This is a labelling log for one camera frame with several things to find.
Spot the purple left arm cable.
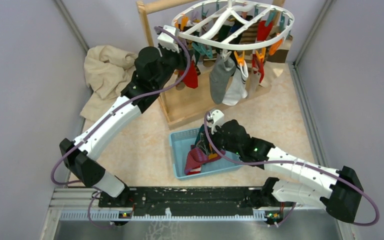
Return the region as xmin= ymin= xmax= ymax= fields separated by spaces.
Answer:
xmin=50 ymin=25 xmax=192 ymax=229

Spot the brown tan striped sock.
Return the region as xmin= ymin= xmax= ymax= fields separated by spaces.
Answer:
xmin=239 ymin=22 xmax=259 ymax=45

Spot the wooden hanger stand frame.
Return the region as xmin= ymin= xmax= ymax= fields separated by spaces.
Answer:
xmin=136 ymin=0 xmax=287 ymax=130

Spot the cream brown patch sock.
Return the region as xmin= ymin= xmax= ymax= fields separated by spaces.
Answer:
xmin=259 ymin=35 xmax=294 ymax=88

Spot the teal hanger clip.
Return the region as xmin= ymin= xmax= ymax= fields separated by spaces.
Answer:
xmin=191 ymin=41 xmax=214 ymax=62

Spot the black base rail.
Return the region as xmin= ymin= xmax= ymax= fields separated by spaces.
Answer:
xmin=51 ymin=186 xmax=296 ymax=228

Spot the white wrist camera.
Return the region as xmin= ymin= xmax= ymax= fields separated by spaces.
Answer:
xmin=206 ymin=109 xmax=225 ymax=134
xmin=154 ymin=25 xmax=180 ymax=53

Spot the red sock at right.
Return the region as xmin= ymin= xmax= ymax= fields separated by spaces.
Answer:
xmin=256 ymin=20 xmax=273 ymax=42

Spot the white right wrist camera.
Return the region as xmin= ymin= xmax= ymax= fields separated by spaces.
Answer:
xmin=206 ymin=109 xmax=225 ymax=134

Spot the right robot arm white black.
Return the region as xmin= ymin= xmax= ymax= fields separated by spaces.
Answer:
xmin=204 ymin=116 xmax=365 ymax=224

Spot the maroon pink sock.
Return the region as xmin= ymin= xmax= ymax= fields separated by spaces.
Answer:
xmin=183 ymin=147 xmax=208 ymax=176

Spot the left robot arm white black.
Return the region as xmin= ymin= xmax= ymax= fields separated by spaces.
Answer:
xmin=59 ymin=45 xmax=193 ymax=207

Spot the dark teal sock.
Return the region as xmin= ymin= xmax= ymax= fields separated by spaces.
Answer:
xmin=194 ymin=125 xmax=209 ymax=152

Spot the beige crumpled cloth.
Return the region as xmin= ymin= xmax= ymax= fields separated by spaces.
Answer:
xmin=80 ymin=45 xmax=138 ymax=122

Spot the white plastic sock hanger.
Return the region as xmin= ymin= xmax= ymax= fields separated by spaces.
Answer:
xmin=171 ymin=0 xmax=296 ymax=51

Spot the white black striped sock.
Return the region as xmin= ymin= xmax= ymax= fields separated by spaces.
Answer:
xmin=222 ymin=63 xmax=249 ymax=106

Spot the light blue plastic basket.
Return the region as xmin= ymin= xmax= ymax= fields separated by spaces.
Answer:
xmin=168 ymin=127 xmax=242 ymax=181

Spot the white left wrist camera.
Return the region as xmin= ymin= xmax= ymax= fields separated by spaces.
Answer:
xmin=154 ymin=25 xmax=180 ymax=53

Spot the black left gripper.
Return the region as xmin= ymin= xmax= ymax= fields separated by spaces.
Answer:
xmin=153 ymin=41 xmax=197 ymax=90

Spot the red and cream sock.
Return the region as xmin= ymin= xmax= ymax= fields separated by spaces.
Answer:
xmin=182 ymin=60 xmax=199 ymax=89

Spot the grey ankle sock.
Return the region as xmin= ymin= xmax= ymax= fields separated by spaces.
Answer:
xmin=209 ymin=55 xmax=237 ymax=105

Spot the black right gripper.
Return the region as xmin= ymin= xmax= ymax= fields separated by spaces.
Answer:
xmin=196 ymin=120 xmax=242 ymax=156

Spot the orange hanger clip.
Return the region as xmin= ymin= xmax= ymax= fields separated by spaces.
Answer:
xmin=233 ymin=50 xmax=246 ymax=67

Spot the red white striped sock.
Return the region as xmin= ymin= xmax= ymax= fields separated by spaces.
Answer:
xmin=187 ymin=167 xmax=202 ymax=175

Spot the maroon purple yellow sock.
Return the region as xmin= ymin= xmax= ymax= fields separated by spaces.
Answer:
xmin=207 ymin=152 xmax=222 ymax=163

